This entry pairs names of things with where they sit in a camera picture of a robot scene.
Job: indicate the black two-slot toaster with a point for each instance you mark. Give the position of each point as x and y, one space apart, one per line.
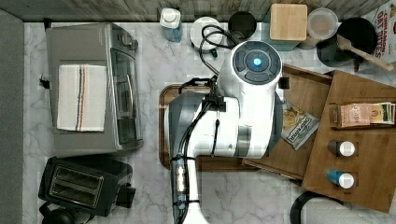
91 184

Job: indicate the grey spice shaker white cap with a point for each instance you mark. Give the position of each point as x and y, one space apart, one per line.
341 148

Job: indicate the bamboo lid canister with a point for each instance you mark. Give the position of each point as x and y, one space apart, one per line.
287 26

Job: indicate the brown wooden tray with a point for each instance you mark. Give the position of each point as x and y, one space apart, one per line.
203 163

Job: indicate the cinnamon oat bites cereal box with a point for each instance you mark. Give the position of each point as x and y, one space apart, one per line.
384 20

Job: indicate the silver toaster oven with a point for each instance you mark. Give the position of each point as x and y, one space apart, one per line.
109 45

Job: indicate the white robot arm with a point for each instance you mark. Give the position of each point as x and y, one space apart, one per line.
241 117

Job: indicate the clear blue soap bottle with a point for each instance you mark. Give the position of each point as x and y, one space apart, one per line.
170 21

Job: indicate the black cylindrical cup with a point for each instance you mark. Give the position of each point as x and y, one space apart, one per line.
242 25

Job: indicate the blue spice shaker white cap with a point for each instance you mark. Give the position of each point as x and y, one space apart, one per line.
341 179

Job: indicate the striped white kitchen towel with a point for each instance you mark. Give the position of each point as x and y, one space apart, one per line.
81 97

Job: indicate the chips snack bag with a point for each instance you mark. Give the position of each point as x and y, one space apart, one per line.
298 125

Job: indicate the wooden spoon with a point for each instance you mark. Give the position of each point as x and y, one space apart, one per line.
345 44

